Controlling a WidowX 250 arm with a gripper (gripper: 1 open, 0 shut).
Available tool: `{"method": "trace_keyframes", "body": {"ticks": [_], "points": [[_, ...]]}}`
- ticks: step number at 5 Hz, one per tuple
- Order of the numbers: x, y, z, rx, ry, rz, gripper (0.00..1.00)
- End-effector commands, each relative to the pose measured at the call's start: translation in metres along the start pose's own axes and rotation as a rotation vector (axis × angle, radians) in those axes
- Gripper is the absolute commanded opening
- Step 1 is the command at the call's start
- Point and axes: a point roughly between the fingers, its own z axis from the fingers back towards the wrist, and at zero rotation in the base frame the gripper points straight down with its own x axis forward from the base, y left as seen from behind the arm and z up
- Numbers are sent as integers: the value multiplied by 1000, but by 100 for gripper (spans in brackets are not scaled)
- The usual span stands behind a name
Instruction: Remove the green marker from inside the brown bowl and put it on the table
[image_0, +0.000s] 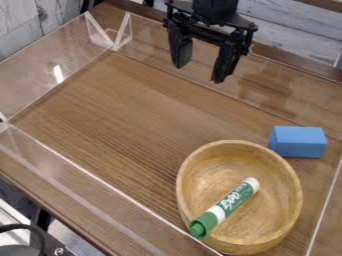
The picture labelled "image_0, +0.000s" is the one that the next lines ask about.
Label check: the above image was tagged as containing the green Expo marker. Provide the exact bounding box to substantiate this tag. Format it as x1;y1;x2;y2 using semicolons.
188;177;259;239

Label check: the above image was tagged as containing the brown wooden bowl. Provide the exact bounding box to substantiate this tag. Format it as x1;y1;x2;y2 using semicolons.
176;140;303;255

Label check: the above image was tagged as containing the clear acrylic barrier wall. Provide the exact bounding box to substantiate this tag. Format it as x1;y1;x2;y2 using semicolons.
0;113;216;256

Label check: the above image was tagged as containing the black cable bottom left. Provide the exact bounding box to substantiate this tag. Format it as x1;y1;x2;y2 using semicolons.
0;223;48;256

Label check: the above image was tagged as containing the clear acrylic corner bracket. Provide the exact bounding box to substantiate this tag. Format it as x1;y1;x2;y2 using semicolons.
84;12;132;52

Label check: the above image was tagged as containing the blue foam block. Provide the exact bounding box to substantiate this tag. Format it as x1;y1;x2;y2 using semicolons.
270;126;327;158

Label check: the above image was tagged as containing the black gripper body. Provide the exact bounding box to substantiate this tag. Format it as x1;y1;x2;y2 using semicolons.
163;0;258;55

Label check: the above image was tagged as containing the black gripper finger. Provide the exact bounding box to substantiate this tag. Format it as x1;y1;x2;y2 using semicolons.
168;29;192;69
211;42;240;83

